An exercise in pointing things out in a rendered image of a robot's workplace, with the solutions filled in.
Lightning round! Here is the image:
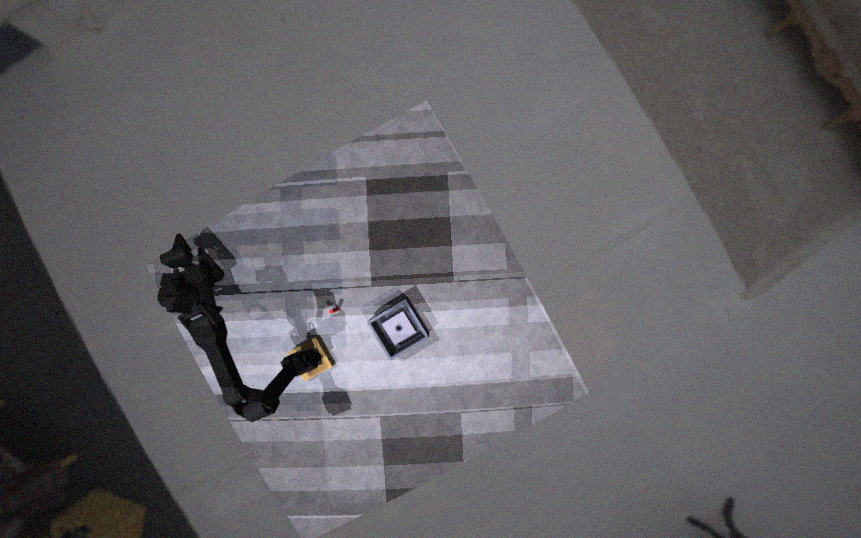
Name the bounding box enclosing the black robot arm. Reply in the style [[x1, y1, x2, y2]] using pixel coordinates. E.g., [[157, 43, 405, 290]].
[[158, 268, 323, 422]]

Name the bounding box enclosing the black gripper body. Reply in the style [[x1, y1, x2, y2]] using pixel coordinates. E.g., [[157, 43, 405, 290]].
[[160, 246, 225, 288]]

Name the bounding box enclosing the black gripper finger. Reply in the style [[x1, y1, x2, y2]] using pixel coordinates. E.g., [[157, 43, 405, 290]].
[[171, 233, 192, 251], [198, 247, 220, 268]]

